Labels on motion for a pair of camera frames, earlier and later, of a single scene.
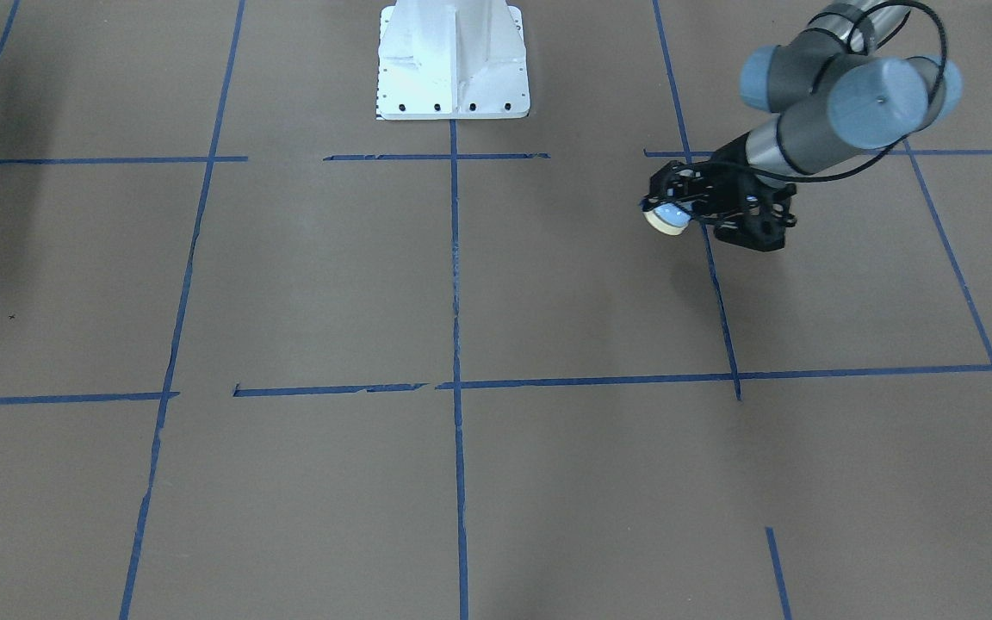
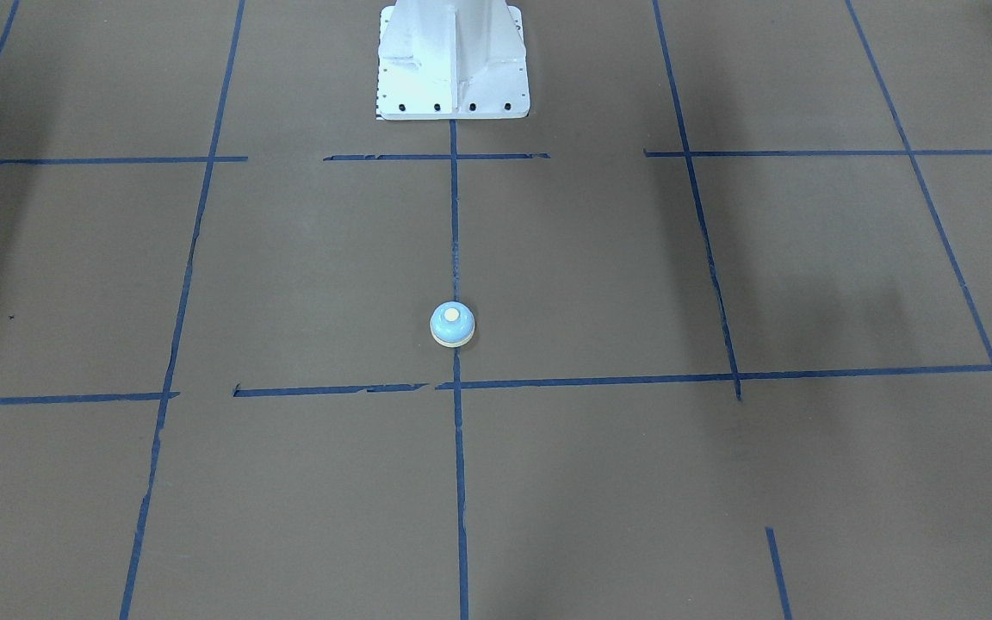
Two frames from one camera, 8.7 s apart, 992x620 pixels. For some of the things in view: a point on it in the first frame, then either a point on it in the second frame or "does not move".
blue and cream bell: (667, 218) -> (452, 324)
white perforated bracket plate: (452, 59) does not move
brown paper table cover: (223, 342) does not move
